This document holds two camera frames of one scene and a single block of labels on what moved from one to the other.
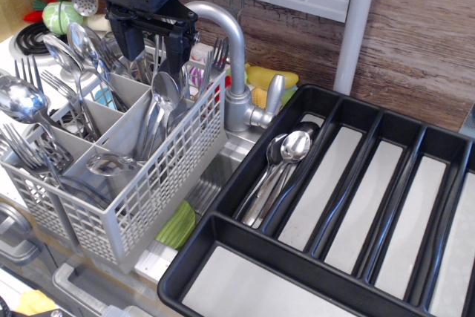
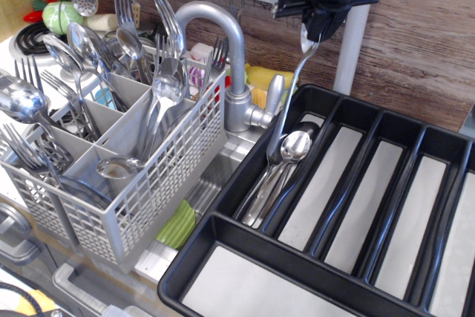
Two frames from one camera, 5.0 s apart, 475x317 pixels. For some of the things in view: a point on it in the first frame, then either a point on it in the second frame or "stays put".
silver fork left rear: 38,86 stays put
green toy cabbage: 58,15 stays put
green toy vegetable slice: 178,229 stays put
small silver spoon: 166,93 to 308,47
